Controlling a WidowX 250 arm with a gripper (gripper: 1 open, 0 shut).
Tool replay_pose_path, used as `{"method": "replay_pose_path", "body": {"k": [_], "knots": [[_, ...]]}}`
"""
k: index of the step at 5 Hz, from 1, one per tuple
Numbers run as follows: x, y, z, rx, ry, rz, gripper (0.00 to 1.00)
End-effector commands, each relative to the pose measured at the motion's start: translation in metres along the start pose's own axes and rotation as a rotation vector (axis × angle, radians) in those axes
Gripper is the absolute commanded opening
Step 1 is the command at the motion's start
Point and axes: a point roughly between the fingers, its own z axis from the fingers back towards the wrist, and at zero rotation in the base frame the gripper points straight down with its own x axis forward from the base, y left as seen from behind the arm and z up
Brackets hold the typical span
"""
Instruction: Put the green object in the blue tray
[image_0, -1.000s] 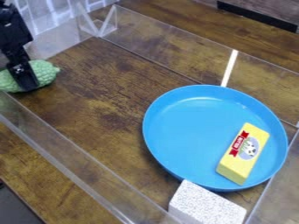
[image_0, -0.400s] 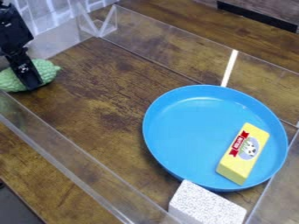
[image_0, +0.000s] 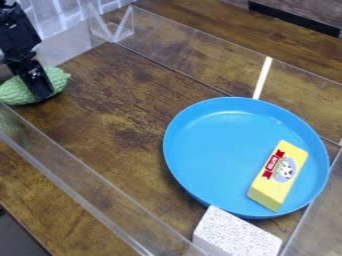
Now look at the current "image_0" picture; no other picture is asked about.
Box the yellow butter block toy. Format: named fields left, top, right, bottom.
left=247, top=140, right=309, bottom=212

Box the clear acrylic wall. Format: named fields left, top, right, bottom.
left=0, top=104, right=208, bottom=256
left=100, top=4, right=342, bottom=144

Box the clear acrylic front wall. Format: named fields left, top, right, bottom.
left=0, top=104, right=208, bottom=256

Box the green bumpy gourd toy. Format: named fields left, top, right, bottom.
left=0, top=66, right=71, bottom=105

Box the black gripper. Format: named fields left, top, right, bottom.
left=0, top=1, right=55, bottom=101

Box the clear acrylic back wall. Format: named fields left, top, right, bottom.
left=100, top=4, right=342, bottom=144

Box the white speckled foam block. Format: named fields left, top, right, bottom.
left=192, top=206, right=282, bottom=256

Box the blue round plastic tray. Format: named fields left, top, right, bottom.
left=163, top=97, right=330, bottom=219

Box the black bar on far table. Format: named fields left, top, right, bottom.
left=247, top=0, right=342, bottom=39

